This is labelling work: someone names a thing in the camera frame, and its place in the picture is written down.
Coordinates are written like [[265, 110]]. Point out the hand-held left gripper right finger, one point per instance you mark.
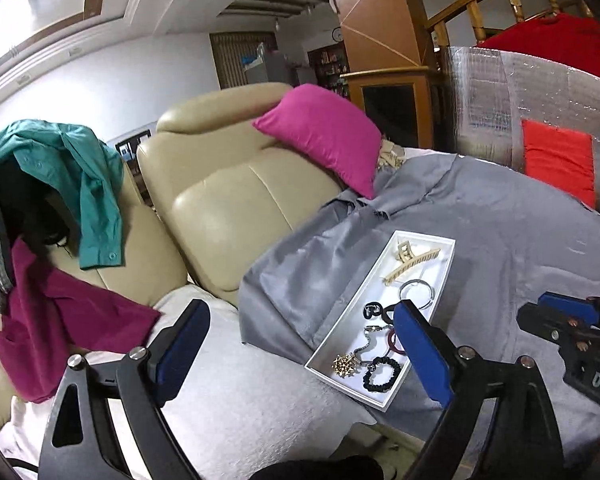
[[422, 355]]

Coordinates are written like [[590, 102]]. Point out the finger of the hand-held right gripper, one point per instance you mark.
[[570, 307], [540, 325]]

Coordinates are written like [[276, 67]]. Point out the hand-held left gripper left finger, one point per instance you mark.
[[180, 345]]

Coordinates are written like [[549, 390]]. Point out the black scrunchie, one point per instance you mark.
[[380, 385]]

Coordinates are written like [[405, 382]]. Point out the silver bangle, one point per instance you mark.
[[416, 285]]

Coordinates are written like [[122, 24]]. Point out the gold spiky brooch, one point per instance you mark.
[[345, 366]]

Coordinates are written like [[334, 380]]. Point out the white tray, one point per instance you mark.
[[350, 310]]

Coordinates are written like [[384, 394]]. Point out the beige hair claw clip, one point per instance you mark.
[[410, 265]]

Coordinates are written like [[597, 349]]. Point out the white blanket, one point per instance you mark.
[[255, 400]]

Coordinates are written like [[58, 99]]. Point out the magenta cloth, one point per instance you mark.
[[55, 320]]

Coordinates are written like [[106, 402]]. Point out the red cloth patch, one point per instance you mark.
[[560, 160]]

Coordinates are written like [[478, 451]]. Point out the dark cloth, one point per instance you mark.
[[320, 470]]

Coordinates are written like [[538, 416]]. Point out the beige leather sofa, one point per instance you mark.
[[230, 185]]

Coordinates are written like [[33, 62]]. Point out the teal shirt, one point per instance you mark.
[[90, 185]]

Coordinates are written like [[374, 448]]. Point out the black garment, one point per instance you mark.
[[25, 200]]

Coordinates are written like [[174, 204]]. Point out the silver foil panel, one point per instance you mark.
[[485, 105]]

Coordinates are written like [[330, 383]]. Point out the pink pillow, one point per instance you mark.
[[325, 130]]

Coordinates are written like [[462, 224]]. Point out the red garment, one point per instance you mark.
[[555, 42]]

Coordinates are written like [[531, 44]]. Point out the grey refrigerator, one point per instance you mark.
[[270, 67]]

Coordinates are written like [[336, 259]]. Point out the wooden chair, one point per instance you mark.
[[480, 10]]

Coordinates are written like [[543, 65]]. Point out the wooden cabinet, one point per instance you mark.
[[380, 35]]

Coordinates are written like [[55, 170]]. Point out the round wall clock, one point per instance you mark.
[[337, 34]]

